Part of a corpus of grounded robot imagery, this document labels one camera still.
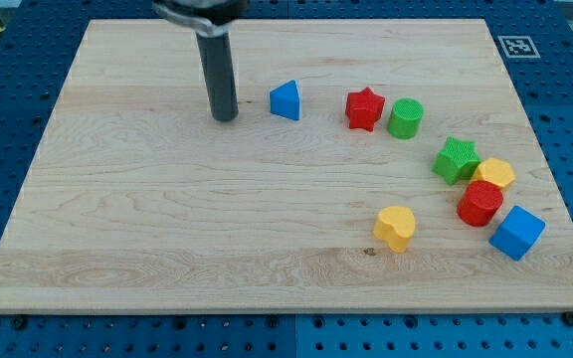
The light wooden board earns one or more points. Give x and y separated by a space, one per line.
138 202

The red cylinder block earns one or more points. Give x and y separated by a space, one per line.
479 203

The blue cube block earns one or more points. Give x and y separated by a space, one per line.
517 233

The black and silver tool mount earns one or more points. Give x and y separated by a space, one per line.
207 18

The red star block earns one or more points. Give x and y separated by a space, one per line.
363 109

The blue triangle block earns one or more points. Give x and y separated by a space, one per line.
285 101

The white fiducial marker tag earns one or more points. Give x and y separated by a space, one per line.
518 47

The green cylinder block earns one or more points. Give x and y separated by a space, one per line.
405 118

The green star block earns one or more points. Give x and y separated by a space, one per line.
457 160

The yellow heart block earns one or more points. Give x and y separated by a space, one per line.
396 226

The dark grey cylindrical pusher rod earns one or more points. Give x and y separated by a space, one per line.
218 72

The yellow hexagon block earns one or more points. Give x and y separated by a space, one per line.
495 171

